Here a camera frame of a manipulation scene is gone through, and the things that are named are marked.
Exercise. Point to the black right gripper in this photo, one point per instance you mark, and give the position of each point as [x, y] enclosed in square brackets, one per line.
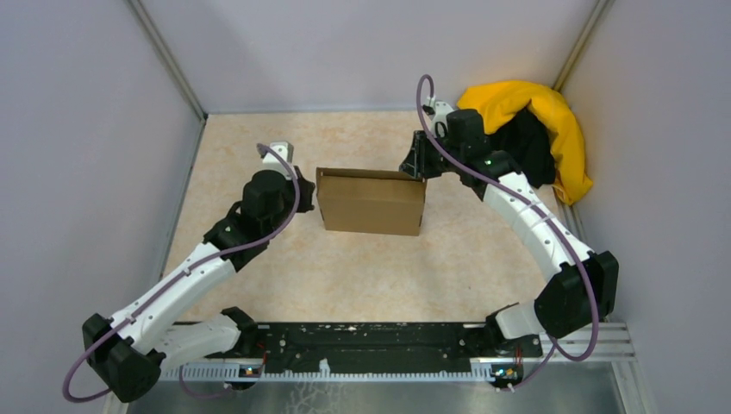
[415, 165]

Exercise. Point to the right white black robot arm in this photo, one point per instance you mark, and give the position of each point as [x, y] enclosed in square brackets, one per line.
[580, 283]

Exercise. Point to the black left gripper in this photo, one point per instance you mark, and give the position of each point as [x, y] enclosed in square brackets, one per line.
[309, 189]

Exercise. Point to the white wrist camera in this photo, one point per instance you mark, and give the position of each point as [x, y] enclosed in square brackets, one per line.
[277, 156]
[436, 111]

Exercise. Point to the black cloth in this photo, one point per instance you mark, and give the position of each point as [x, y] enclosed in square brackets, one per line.
[525, 138]

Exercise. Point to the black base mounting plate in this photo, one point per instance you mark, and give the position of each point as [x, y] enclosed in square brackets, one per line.
[363, 348]

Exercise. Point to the aluminium frame rail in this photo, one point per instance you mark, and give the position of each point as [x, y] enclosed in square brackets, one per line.
[607, 343]

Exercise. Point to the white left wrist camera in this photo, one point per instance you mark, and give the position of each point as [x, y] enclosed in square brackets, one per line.
[277, 156]

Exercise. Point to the yellow cloth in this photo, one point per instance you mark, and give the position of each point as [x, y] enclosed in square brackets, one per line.
[499, 102]

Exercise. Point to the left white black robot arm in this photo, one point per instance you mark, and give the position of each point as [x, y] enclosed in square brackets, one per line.
[165, 308]

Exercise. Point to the brown cardboard box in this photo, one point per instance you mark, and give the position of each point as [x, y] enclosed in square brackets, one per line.
[370, 201]

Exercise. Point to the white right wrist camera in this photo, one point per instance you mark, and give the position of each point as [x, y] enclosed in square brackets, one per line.
[436, 111]

